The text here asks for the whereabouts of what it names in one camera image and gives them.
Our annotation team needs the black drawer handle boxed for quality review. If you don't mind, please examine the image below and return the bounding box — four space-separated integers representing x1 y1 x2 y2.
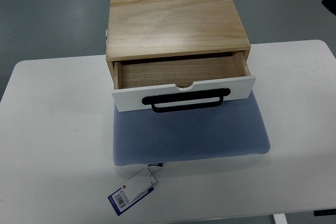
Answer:
142 88 231 113

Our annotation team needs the white drawer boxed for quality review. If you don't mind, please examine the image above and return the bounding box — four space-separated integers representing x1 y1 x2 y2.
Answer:
112 51 256 112

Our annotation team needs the wooden drawer cabinet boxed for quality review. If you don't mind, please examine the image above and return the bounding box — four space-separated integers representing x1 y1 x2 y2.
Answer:
106 0 250 78

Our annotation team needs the blue grey cushion mat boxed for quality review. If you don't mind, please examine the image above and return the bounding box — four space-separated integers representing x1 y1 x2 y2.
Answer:
113 93 270 166

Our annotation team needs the black table controller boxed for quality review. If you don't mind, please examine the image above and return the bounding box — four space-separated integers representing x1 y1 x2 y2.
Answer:
313 209 336 217

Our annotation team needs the white table leg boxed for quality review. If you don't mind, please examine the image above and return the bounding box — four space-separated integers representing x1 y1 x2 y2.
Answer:
272 214 288 224

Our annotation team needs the white blue price tag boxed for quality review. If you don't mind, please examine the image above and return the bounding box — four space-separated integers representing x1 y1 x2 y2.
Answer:
108 163 163 216

